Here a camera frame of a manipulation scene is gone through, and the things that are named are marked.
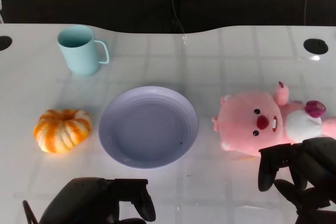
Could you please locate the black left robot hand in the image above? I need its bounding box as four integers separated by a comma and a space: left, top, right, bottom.
39, 177, 156, 224

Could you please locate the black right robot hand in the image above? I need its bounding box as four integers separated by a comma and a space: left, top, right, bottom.
258, 137, 336, 210

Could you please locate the pink plush beaver doll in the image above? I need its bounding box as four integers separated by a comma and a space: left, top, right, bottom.
212, 81, 336, 158

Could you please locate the lavender round plate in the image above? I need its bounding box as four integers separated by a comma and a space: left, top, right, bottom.
98, 86, 200, 170

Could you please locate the orange white striped pumpkin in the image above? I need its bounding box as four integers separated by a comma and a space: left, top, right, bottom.
33, 109, 93, 154

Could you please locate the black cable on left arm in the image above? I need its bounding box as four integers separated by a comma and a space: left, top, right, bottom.
22, 200, 38, 224

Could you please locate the light blue handled mug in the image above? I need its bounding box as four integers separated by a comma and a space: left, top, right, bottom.
57, 25, 110, 77

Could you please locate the thin white hanging cable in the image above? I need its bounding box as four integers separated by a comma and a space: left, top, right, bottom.
170, 0, 186, 35

